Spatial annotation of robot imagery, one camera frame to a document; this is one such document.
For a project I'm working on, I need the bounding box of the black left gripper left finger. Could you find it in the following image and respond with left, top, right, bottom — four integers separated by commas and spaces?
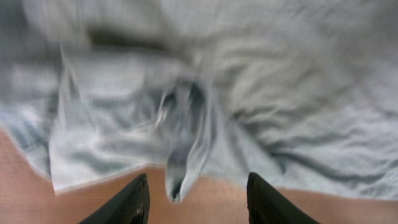
80, 174, 150, 224

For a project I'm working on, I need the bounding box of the light teal t-shirt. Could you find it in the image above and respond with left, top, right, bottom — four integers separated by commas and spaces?
1, 0, 397, 202

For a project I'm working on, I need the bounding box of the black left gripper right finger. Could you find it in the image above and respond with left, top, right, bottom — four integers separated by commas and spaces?
246, 172, 318, 224

